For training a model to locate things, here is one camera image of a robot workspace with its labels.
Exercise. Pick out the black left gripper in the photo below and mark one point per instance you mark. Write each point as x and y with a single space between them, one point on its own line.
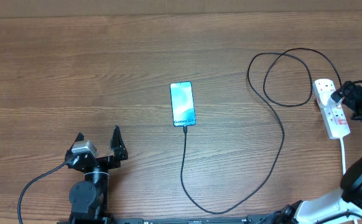
119 153

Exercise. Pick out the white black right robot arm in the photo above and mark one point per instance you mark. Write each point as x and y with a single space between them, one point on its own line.
344 203

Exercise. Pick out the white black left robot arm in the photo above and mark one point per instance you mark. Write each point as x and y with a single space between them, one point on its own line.
89 197

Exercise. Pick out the blue Galaxy smartphone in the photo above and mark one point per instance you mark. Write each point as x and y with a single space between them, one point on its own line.
183 107

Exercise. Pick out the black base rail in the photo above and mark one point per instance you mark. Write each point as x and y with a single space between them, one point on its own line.
249 219

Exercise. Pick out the white power strip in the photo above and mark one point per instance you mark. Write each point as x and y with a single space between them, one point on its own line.
334 117

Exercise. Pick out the white charger plug adapter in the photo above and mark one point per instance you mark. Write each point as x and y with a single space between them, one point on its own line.
329 98

